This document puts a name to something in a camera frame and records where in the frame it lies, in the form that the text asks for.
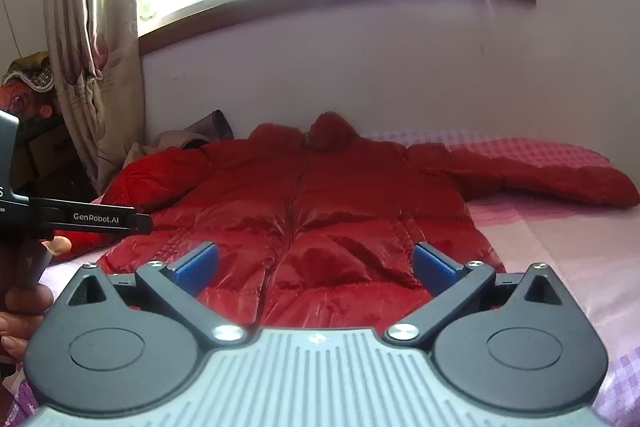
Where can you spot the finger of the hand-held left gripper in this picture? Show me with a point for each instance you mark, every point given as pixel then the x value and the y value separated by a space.
pixel 95 218

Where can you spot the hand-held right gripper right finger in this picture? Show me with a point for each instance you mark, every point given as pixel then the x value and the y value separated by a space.
pixel 433 270

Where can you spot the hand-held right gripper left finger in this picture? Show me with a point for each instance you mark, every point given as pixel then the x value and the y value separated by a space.
pixel 196 265

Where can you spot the red puffer jacket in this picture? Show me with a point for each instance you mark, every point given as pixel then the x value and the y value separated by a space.
pixel 320 217

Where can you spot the person's left hand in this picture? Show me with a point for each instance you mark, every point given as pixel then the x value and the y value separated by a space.
pixel 20 317

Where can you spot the folded floral quilt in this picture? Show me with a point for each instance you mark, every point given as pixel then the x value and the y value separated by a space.
pixel 27 79

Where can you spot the pink bed sheet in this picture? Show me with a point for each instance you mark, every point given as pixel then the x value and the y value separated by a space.
pixel 560 257

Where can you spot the red checkered blanket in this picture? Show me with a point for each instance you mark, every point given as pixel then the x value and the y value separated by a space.
pixel 500 152

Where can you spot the brown cloth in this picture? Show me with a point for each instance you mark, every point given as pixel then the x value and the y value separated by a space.
pixel 212 127

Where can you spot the beige floral curtain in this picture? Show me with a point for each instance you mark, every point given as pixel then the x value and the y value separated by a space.
pixel 92 42

